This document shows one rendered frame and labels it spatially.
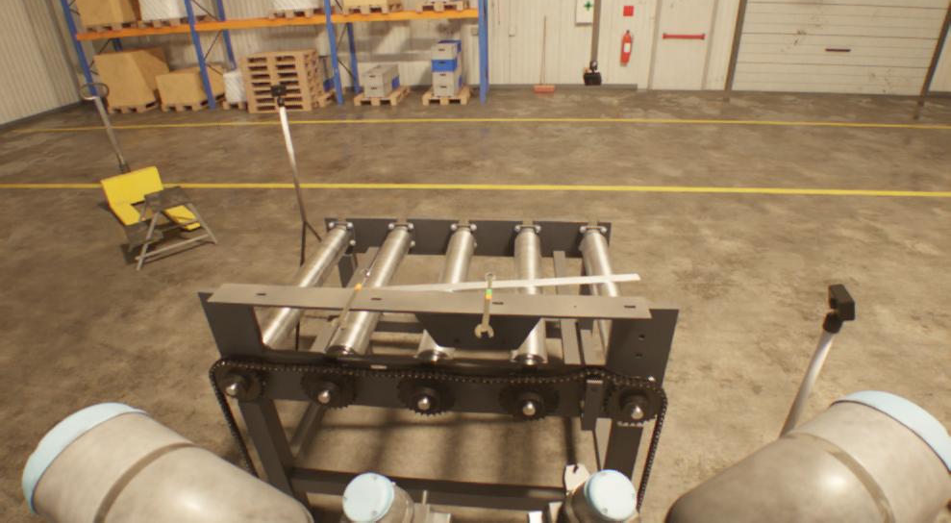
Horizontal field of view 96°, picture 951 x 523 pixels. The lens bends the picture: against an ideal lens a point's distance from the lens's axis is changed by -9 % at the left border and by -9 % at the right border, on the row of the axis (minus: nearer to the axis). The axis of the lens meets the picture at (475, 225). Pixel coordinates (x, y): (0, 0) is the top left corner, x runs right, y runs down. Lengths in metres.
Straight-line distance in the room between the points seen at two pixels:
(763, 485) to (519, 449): 1.97
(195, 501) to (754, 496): 0.45
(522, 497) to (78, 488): 1.51
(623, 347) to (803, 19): 10.33
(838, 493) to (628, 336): 0.93
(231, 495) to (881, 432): 0.55
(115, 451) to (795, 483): 0.56
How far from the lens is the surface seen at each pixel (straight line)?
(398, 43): 10.39
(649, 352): 1.39
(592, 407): 1.40
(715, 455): 2.56
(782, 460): 0.49
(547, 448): 2.40
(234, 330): 1.57
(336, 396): 1.49
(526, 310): 1.22
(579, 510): 1.07
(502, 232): 2.20
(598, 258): 1.96
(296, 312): 1.83
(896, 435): 0.54
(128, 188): 5.96
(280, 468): 1.97
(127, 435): 0.54
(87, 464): 0.53
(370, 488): 1.01
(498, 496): 1.85
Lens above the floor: 1.90
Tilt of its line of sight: 27 degrees down
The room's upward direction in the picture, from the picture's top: 2 degrees counter-clockwise
